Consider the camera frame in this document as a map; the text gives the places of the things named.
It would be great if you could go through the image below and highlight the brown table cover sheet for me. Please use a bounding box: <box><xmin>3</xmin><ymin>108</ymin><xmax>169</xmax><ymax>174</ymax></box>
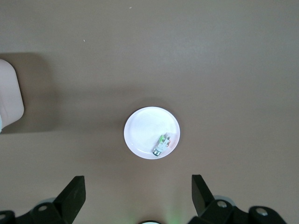
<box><xmin>0</xmin><ymin>0</ymin><xmax>299</xmax><ymax>224</ymax></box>

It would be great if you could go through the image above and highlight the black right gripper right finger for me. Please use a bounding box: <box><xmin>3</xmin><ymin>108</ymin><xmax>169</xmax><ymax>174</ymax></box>
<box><xmin>186</xmin><ymin>174</ymin><xmax>287</xmax><ymax>224</ymax></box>

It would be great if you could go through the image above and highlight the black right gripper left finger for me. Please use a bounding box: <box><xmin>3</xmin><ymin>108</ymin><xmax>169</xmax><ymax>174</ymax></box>
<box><xmin>0</xmin><ymin>175</ymin><xmax>87</xmax><ymax>224</ymax></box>

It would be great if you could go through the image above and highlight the pink round plate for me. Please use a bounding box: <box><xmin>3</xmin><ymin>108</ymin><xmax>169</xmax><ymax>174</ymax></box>
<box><xmin>123</xmin><ymin>106</ymin><xmax>181</xmax><ymax>160</ymax></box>

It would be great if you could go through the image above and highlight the white lidded storage box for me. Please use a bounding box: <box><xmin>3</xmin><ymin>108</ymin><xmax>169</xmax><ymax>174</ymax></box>
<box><xmin>0</xmin><ymin>58</ymin><xmax>25</xmax><ymax>134</ymax></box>

